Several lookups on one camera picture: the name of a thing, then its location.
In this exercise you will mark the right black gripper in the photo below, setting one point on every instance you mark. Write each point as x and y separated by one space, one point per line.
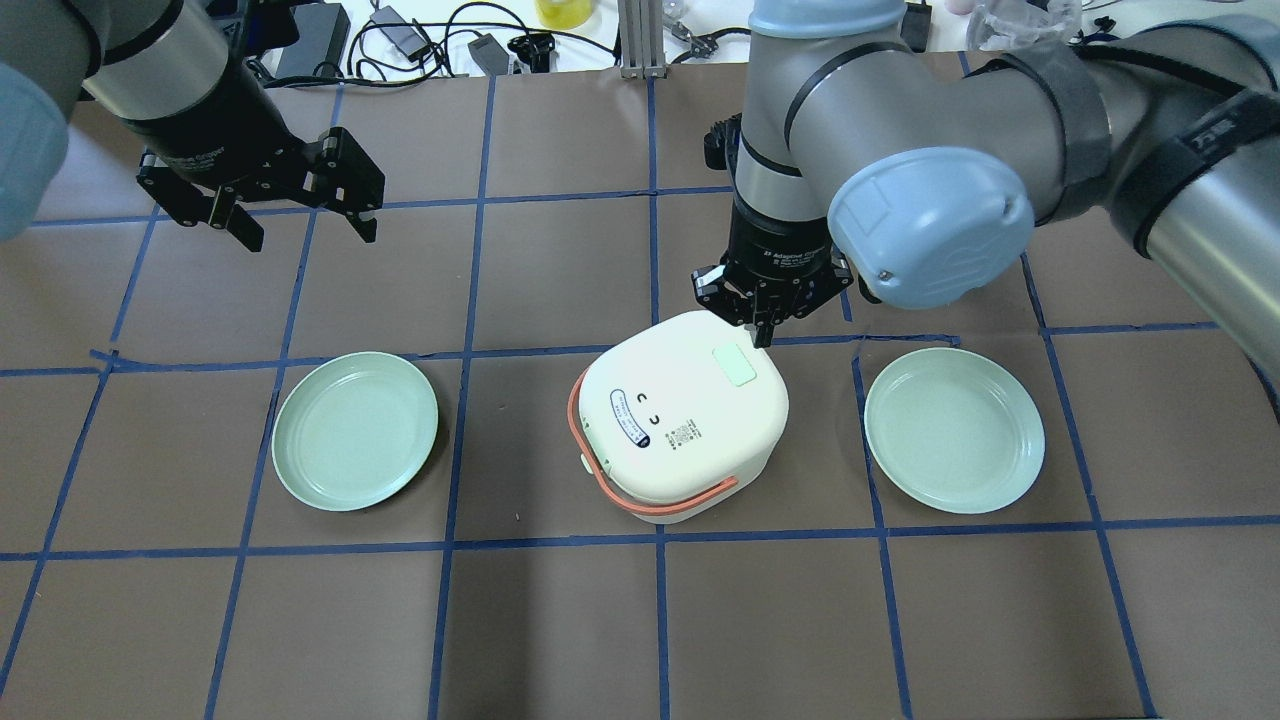
778 243

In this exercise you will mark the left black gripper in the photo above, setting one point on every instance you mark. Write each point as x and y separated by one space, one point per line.
222 128

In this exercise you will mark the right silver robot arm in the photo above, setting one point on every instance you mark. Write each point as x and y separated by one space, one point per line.
853 166

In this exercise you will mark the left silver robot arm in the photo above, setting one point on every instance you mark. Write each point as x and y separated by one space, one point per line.
136 59

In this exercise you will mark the white rice cooker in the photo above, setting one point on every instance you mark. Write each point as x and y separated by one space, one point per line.
679 417

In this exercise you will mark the black power adapter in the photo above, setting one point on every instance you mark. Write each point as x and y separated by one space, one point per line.
322 30

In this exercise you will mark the right green plate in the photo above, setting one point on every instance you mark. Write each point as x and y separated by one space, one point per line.
955 431

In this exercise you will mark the green plate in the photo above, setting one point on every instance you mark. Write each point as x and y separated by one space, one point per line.
955 431
354 431

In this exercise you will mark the left green plate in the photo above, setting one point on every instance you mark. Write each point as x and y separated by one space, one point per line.
354 431

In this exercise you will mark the aluminium frame post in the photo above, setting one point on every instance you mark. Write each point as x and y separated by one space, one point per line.
640 31

